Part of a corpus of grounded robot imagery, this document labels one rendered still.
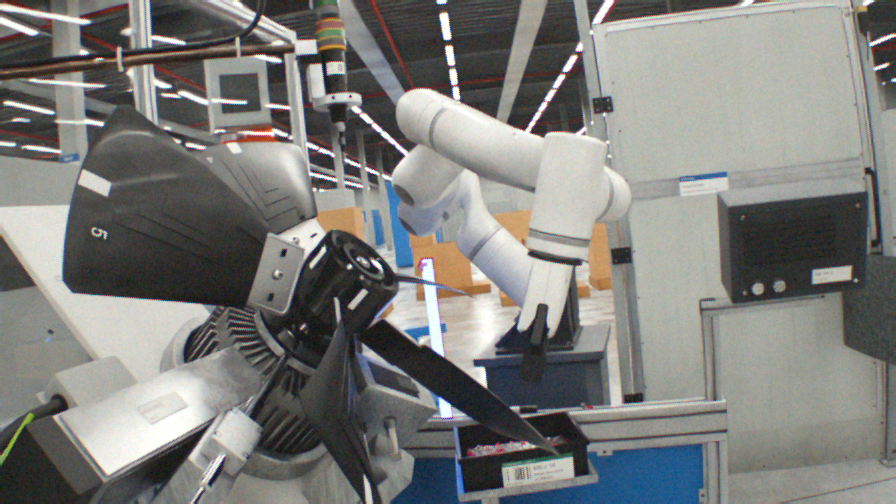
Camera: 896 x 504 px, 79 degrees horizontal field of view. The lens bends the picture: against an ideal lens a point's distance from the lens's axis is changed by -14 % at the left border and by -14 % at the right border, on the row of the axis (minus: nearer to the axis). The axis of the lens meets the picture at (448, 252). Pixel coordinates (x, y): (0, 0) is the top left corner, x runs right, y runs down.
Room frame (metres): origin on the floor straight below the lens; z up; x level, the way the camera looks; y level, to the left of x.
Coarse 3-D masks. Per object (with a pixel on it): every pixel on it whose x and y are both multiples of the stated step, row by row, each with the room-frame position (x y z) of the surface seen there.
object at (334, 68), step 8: (336, 48) 0.88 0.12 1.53; (328, 56) 0.88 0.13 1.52; (336, 56) 0.88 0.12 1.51; (328, 64) 0.88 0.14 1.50; (336, 64) 0.88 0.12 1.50; (344, 64) 0.89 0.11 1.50; (328, 72) 0.88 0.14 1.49; (336, 72) 0.88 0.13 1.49; (344, 72) 0.89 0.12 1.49; (328, 80) 0.88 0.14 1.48; (336, 80) 0.88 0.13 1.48; (344, 80) 0.89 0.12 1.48; (328, 88) 0.88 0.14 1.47; (336, 88) 0.88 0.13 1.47; (344, 88) 0.88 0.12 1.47; (344, 104) 0.88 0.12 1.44; (336, 112) 0.88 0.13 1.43; (344, 112) 0.89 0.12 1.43; (336, 120) 0.88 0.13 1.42; (344, 120) 0.89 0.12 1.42
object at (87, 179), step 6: (84, 174) 0.56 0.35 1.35; (90, 174) 0.57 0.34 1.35; (84, 180) 0.56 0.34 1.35; (90, 180) 0.57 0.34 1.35; (96, 180) 0.57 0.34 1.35; (102, 180) 0.58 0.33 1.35; (90, 186) 0.56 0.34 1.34; (96, 186) 0.57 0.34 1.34; (102, 186) 0.57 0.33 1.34; (108, 186) 0.58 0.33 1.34; (102, 192) 0.57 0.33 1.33
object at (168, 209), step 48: (96, 144) 0.59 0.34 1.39; (144, 144) 0.63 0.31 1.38; (96, 192) 0.57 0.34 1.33; (144, 192) 0.61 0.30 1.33; (192, 192) 0.66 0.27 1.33; (144, 240) 0.60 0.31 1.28; (192, 240) 0.64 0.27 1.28; (240, 240) 0.69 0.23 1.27; (96, 288) 0.55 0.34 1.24; (144, 288) 0.59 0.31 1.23; (192, 288) 0.64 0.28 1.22; (240, 288) 0.69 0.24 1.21
